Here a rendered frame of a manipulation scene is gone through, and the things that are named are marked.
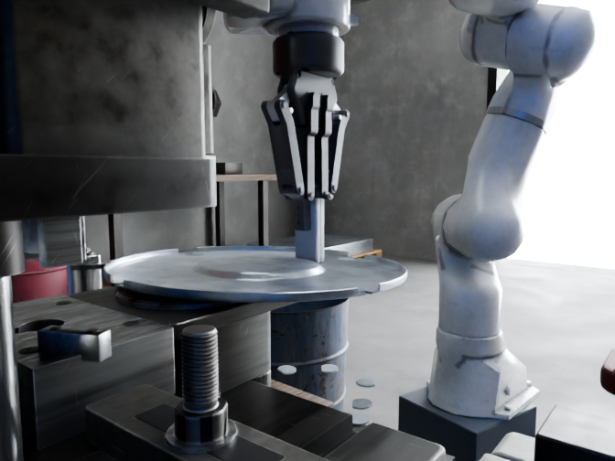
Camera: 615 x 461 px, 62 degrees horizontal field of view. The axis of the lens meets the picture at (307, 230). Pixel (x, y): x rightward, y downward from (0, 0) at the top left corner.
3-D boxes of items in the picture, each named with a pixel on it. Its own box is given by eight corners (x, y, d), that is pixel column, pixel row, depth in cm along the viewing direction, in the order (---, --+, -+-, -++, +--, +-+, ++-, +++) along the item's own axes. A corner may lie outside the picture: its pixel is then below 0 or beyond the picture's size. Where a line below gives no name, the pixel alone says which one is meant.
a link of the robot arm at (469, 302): (473, 309, 109) (478, 192, 106) (511, 337, 91) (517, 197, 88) (422, 309, 109) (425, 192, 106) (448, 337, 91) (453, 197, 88)
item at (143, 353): (62, 346, 44) (59, 293, 43) (175, 392, 34) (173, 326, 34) (-62, 380, 37) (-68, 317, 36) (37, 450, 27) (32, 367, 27)
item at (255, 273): (466, 277, 51) (467, 269, 51) (211, 325, 31) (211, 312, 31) (280, 247, 72) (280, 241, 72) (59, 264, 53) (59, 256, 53)
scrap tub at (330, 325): (279, 396, 203) (278, 276, 198) (372, 429, 177) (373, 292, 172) (196, 440, 170) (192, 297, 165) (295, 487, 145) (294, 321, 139)
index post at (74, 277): (91, 329, 58) (88, 244, 57) (106, 334, 56) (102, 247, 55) (68, 335, 56) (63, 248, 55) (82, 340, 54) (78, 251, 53)
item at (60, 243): (59, 254, 38) (56, 203, 37) (94, 261, 35) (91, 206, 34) (12, 260, 35) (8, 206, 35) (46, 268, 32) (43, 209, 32)
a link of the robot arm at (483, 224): (528, 137, 98) (583, 130, 80) (477, 259, 100) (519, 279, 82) (475, 116, 97) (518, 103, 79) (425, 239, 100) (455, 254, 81)
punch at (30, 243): (45, 248, 35) (42, 204, 35) (59, 251, 34) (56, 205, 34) (18, 251, 34) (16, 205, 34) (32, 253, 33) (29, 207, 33)
